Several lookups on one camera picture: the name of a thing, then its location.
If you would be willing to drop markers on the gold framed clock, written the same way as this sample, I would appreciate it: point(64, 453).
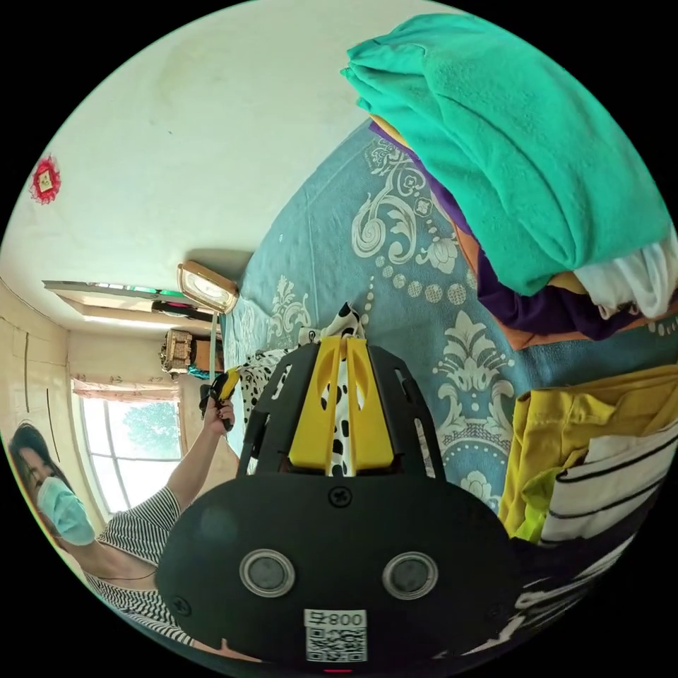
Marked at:
point(207, 286)

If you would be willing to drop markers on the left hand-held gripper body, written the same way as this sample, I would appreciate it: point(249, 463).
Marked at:
point(207, 397)

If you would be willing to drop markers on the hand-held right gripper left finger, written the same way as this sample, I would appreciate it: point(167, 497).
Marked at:
point(318, 424)

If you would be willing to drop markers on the pink curtain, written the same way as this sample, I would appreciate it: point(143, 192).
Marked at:
point(124, 388)

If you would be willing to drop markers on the teal and purple clothes pile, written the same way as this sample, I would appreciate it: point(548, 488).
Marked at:
point(508, 159)

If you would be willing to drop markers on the white short sleeve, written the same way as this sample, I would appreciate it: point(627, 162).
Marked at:
point(347, 320)

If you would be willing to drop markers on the yellow and striped clothes pile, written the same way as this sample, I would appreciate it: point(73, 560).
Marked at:
point(572, 424)

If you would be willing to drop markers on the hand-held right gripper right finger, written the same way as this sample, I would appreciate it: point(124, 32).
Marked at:
point(371, 429)

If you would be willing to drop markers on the person's left hand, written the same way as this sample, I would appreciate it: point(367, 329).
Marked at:
point(216, 421)

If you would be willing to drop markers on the bed with blue printed sheet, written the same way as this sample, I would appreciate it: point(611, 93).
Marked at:
point(328, 222)

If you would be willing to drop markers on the person's left forearm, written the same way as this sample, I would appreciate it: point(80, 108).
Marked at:
point(198, 461)

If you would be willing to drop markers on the window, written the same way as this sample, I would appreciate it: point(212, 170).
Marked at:
point(132, 439)

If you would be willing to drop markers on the red paper wall ornament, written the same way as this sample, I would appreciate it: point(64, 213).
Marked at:
point(45, 179)

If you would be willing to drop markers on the person's body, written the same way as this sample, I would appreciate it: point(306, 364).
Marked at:
point(63, 508)

